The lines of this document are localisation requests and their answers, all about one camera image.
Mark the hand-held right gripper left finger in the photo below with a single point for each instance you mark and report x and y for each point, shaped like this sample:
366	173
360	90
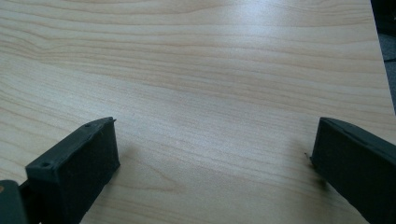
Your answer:
74	168

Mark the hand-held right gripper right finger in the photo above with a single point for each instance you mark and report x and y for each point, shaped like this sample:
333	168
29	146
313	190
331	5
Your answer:
358	168

